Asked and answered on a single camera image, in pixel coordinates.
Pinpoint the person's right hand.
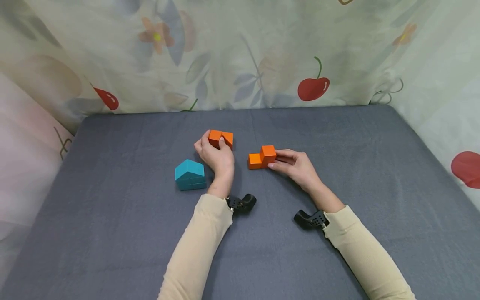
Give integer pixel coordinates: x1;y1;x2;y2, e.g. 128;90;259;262
267;149;323;194

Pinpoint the person's left hand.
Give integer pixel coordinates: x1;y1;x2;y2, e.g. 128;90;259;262
194;130;235;179

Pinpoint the orange notched wooden block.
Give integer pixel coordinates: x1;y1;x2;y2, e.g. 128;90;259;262
208;130;234;150

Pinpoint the orange stepped wooden block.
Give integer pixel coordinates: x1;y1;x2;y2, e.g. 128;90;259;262
247;145;278;170

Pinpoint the person's right forearm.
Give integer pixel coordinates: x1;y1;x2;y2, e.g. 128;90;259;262
310;182;416;300

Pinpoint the person's left forearm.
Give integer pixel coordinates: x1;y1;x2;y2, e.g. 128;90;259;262
157;173;235;300

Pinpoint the teal house-shaped wooden block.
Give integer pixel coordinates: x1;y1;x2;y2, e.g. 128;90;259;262
175;159;207;191

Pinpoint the black wrist band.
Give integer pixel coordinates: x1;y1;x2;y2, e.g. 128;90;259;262
293;209;330;230
226;193;258;215

